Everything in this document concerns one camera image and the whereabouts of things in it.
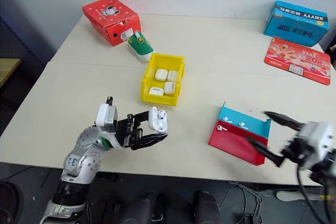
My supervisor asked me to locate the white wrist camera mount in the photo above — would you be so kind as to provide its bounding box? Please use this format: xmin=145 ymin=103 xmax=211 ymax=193
xmin=94 ymin=97 xmax=119 ymax=133
xmin=298 ymin=121 xmax=336 ymax=169

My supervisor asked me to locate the red flat packet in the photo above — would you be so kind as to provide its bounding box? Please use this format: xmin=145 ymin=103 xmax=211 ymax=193
xmin=264 ymin=36 xmax=332 ymax=86

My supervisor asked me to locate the white earbud case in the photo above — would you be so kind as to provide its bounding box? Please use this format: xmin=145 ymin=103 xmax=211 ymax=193
xmin=167 ymin=70 xmax=181 ymax=82
xmin=148 ymin=87 xmax=165 ymax=97
xmin=164 ymin=81 xmax=176 ymax=95
xmin=154 ymin=68 xmax=169 ymax=81
xmin=145 ymin=106 xmax=169 ymax=133

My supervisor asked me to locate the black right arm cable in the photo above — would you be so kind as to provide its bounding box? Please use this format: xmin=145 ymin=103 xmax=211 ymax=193
xmin=296 ymin=165 xmax=336 ymax=224

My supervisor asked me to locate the green and white shoe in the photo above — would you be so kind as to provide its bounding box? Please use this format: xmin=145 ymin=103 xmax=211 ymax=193
xmin=127 ymin=31 xmax=156 ymax=63

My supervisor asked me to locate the wooden side table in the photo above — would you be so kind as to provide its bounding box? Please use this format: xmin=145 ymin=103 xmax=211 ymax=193
xmin=0 ymin=58 xmax=23 ymax=88

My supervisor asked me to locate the blue cardboard tray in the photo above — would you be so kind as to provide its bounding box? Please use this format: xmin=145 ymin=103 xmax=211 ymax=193
xmin=218 ymin=101 xmax=272 ymax=141

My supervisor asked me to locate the dark round object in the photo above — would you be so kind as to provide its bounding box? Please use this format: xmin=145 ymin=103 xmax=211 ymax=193
xmin=0 ymin=181 xmax=25 ymax=224

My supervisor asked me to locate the yellow plastic bin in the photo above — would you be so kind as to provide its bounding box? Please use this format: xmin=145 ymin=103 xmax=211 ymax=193
xmin=141 ymin=52 xmax=186 ymax=107

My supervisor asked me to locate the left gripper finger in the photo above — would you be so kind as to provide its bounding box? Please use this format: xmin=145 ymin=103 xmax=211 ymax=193
xmin=133 ymin=110 xmax=151 ymax=126
xmin=130 ymin=132 xmax=169 ymax=152

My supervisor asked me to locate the grey floor cable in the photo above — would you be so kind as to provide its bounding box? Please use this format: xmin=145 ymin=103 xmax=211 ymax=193
xmin=227 ymin=180 xmax=272 ymax=224

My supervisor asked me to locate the red cardboard shoe box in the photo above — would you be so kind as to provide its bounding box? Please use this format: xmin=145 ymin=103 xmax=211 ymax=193
xmin=81 ymin=0 xmax=143 ymax=47

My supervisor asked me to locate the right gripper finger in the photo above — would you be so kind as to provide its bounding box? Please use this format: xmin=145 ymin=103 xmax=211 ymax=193
xmin=263 ymin=111 xmax=303 ymax=132
xmin=245 ymin=137 xmax=285 ymax=168

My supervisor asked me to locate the white slipper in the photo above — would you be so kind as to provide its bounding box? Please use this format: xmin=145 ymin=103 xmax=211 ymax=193
xmin=275 ymin=189 xmax=327 ymax=203

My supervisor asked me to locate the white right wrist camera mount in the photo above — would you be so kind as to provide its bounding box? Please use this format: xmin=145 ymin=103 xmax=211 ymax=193
xmin=298 ymin=121 xmax=336 ymax=169

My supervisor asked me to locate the red cardboard tray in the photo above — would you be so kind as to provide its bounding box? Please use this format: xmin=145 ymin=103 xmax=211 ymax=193
xmin=208 ymin=120 xmax=269 ymax=166

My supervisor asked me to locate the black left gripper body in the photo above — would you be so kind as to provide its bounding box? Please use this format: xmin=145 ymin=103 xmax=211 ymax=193
xmin=114 ymin=113 xmax=144 ymax=148

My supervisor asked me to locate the dark rounded shape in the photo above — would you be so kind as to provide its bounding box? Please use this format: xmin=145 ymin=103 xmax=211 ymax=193
xmin=193 ymin=189 xmax=222 ymax=224
xmin=123 ymin=191 xmax=165 ymax=224

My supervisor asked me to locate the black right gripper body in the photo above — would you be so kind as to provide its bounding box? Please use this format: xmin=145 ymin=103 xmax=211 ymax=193
xmin=281 ymin=130 xmax=316 ymax=170

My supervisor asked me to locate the blue cardboard box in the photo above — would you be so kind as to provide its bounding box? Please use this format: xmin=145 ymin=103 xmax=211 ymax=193
xmin=264 ymin=0 xmax=330 ymax=47

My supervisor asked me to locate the closed white earbud case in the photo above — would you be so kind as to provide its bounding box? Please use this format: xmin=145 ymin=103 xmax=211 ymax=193
xmin=148 ymin=87 xmax=165 ymax=97
xmin=164 ymin=81 xmax=176 ymax=95
xmin=154 ymin=68 xmax=169 ymax=81
xmin=167 ymin=70 xmax=181 ymax=82

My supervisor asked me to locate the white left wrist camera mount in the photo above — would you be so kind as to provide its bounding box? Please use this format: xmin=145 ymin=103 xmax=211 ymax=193
xmin=94 ymin=97 xmax=119 ymax=133

